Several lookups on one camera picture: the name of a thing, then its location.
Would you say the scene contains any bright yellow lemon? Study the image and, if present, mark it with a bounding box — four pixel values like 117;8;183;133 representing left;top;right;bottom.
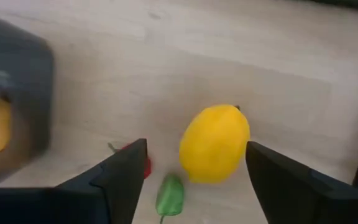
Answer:
178;104;250;184

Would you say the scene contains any grey translucent basket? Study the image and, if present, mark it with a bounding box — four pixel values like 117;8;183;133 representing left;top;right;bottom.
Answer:
0;11;55;187

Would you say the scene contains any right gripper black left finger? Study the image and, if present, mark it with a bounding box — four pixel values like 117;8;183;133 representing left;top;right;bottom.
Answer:
0;138;149;224

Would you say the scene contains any small red pepper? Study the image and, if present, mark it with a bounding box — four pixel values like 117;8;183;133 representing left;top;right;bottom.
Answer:
107;141;152;180

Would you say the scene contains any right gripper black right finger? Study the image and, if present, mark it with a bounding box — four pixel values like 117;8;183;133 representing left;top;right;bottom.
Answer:
246;141;358;224

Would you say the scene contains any small green pepper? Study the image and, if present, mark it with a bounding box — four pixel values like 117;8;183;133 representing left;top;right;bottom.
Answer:
155;173;185;224

